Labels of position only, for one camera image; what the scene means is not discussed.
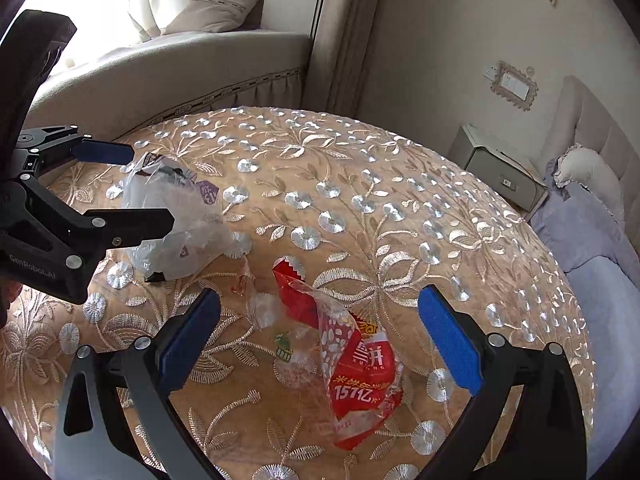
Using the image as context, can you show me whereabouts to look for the person left hand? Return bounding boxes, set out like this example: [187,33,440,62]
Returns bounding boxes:
[0,278,23,328]

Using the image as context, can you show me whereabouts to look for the beige window seat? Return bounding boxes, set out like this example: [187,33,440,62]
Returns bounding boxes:
[25,30,311,140]

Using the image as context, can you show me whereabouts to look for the white bed pillow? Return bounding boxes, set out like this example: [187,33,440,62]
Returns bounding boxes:
[553,144,625,226]

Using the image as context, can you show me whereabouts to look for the red snack wrapper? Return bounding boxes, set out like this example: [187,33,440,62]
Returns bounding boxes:
[236,256,404,451]

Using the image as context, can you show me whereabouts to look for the framed wall switch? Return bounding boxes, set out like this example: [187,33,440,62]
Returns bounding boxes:
[490,61,538,112]

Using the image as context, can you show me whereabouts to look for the grey nightstand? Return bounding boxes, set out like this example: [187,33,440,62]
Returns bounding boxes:
[447,124,548,217]

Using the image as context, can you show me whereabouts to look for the embroidered tan tablecloth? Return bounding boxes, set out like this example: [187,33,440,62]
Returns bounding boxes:
[1,107,596,479]

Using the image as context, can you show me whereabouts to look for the bed with lavender blanket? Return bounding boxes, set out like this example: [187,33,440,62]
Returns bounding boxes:
[529,158,639,479]

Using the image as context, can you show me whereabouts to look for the white plastic bag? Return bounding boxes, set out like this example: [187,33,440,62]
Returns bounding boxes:
[120,152,233,283]

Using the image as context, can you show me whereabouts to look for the beige tufted headboard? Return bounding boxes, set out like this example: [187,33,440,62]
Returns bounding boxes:
[535,76,639,210]

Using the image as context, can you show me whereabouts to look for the beige cushion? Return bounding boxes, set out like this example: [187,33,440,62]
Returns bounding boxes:
[163,0,260,35]

